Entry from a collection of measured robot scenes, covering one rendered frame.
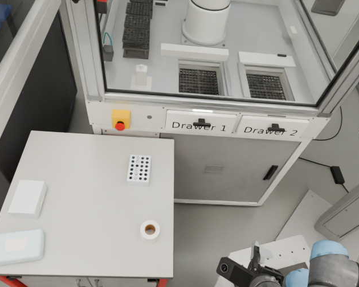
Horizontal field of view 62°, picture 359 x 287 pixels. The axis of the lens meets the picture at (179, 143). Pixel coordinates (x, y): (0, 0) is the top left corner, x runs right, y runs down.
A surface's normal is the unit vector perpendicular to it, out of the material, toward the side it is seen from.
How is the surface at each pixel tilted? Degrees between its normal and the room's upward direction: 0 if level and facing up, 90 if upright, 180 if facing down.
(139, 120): 90
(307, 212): 5
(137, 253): 0
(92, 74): 90
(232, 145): 90
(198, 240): 0
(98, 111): 90
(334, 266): 9
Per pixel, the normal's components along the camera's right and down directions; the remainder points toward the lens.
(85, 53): 0.00, 0.80
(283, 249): 0.11, -0.59
